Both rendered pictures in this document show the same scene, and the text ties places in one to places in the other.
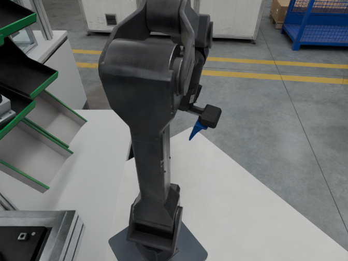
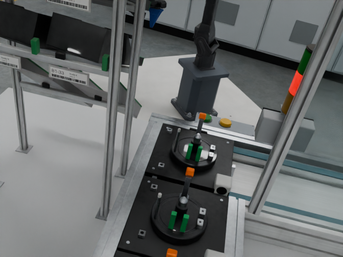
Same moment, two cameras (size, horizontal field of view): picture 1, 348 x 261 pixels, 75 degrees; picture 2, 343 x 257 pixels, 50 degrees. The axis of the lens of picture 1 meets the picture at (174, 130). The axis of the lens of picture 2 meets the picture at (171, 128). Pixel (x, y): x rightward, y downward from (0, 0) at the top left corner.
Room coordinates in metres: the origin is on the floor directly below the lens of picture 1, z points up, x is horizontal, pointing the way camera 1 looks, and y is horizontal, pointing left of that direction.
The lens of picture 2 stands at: (0.16, 1.31, 1.69)
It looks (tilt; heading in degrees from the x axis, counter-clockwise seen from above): 37 degrees down; 274
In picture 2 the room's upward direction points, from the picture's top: 11 degrees clockwise
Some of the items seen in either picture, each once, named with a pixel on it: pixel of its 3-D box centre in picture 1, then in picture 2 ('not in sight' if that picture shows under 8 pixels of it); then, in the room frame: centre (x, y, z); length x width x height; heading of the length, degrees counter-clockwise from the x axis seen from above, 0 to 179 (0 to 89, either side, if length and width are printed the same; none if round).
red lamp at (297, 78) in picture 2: not in sight; (304, 83); (-0.05, 0.56, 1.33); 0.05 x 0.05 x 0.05
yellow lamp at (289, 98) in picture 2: not in sight; (295, 103); (-0.05, 0.56, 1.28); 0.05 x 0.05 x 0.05
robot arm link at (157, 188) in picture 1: (154, 159); (211, 1); (0.20, 0.03, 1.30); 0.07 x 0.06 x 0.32; 76
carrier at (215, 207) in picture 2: not in sight; (181, 208); (0.14, 0.70, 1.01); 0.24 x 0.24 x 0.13; 0
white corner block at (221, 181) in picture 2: not in sight; (222, 185); (0.05, 0.54, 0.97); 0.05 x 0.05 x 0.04; 0
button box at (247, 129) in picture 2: not in sight; (223, 130); (0.06, 0.23, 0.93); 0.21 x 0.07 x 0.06; 0
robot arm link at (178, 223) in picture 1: (153, 223); (207, 44); (0.18, 0.04, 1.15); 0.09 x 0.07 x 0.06; 76
